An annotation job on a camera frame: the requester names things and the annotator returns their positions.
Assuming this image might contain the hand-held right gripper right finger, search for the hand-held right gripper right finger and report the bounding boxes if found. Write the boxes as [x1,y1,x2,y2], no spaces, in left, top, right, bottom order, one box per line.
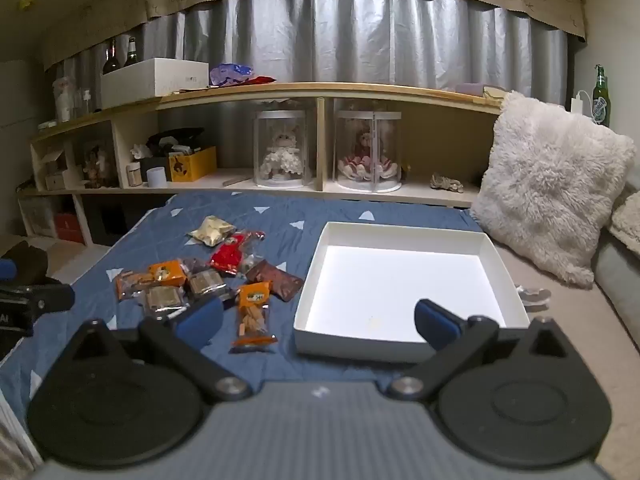
[387,298,576,403]

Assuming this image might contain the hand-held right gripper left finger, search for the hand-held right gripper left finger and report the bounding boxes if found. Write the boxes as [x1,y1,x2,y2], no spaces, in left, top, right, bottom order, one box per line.
[65,296,253,403]

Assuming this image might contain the foil chocolate clear packet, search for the foil chocolate clear packet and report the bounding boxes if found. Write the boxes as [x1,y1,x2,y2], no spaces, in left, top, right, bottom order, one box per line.
[142,285,191,322]
[186,270,231,301]

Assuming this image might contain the orange clear cracker packet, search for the orange clear cracker packet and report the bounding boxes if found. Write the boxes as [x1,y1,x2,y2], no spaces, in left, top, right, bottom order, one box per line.
[229,282,278,355]

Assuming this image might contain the white cardboard tray box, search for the white cardboard tray box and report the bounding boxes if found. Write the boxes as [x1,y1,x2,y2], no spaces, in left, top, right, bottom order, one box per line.
[292,221,531,365]

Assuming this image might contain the orange snack packet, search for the orange snack packet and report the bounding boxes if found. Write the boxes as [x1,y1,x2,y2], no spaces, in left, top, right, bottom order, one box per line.
[149,259,188,286]
[115,271,153,302]

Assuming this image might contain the red snack packet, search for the red snack packet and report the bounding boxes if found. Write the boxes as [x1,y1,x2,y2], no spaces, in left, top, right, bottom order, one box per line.
[207,230,266,276]

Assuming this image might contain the brown snack packet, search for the brown snack packet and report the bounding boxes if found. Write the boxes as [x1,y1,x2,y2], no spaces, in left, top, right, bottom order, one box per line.
[245,259,305,303]

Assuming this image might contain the cream snack packet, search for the cream snack packet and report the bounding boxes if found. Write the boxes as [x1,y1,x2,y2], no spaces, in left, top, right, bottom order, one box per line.
[188,215,237,247]

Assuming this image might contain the clear storage bin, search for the clear storage bin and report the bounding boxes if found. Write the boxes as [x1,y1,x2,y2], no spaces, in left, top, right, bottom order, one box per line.
[20,199,56,236]

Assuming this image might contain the red box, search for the red box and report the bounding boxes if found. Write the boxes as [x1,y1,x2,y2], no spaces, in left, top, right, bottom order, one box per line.
[54,212,86,245]

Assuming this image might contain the crumpled clear wrapper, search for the crumpled clear wrapper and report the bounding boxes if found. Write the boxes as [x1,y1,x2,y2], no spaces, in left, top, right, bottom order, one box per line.
[515,285,552,308]

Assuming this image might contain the small cardboard box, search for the small cardboard box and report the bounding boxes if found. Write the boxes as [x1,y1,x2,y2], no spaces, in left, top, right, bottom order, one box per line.
[40,152,68,191]

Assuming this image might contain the beige bed sheet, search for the beige bed sheet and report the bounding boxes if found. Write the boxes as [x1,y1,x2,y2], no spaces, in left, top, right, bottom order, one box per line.
[480,230,640,480]

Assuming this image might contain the blue triangle print quilt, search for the blue triangle print quilt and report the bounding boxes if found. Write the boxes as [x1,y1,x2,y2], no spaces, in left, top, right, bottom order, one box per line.
[0,192,488,411]

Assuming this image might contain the brown figurine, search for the brown figurine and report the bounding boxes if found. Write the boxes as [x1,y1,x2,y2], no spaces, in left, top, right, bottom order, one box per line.
[82,142,113,188]

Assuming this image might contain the silver trinket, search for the silver trinket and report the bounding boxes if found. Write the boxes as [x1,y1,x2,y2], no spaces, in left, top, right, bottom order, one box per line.
[430,173,465,193]

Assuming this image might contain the yellow box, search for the yellow box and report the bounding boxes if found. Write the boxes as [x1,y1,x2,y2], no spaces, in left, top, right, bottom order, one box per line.
[167,146,218,182]

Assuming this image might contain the dark storage box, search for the dark storage box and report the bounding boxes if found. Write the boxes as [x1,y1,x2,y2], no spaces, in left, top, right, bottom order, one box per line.
[140,155,171,181]

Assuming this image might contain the fluffy white pillow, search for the fluffy white pillow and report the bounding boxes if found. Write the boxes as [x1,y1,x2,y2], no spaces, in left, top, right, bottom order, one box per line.
[470,91,638,290]

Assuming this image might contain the white spray bottle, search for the white spray bottle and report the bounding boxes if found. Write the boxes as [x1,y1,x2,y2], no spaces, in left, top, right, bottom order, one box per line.
[54,76,76,123]

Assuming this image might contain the pink doll display dome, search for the pink doll display dome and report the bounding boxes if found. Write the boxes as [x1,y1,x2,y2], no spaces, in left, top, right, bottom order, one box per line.
[332,109,403,193]

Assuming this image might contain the black cloth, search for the black cloth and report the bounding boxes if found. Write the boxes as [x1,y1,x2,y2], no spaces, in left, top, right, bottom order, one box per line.
[146,127,206,157]

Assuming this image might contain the grey cushion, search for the grey cushion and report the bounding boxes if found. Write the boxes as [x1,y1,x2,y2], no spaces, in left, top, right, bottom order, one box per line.
[590,180,640,351]

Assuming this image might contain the white doll display dome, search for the white doll display dome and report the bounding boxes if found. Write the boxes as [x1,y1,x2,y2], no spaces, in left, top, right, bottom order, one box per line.
[252,109,316,188]

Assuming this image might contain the cream fluffy blanket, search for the cream fluffy blanket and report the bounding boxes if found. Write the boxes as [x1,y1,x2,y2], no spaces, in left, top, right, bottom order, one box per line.
[609,191,640,256]

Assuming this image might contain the dark glass bottle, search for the dark glass bottle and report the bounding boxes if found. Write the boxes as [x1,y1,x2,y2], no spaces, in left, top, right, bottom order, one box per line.
[102,37,121,75]

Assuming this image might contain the blue plastic bag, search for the blue plastic bag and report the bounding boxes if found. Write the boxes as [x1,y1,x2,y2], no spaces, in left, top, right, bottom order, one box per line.
[209,62,256,87]

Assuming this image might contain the wooden shelf unit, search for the wooden shelf unit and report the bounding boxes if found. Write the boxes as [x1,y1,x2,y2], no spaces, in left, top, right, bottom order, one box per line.
[15,81,506,248]

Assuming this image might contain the white charger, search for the white charger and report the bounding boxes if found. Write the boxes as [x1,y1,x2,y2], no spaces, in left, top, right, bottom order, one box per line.
[571,90,593,118]

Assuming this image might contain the green beer bottle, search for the green beer bottle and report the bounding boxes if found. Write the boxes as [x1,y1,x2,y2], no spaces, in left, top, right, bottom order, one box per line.
[592,64,612,127]

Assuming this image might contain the grey curtain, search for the grey curtain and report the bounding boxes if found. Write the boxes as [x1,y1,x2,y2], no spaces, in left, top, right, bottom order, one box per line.
[52,0,571,106]

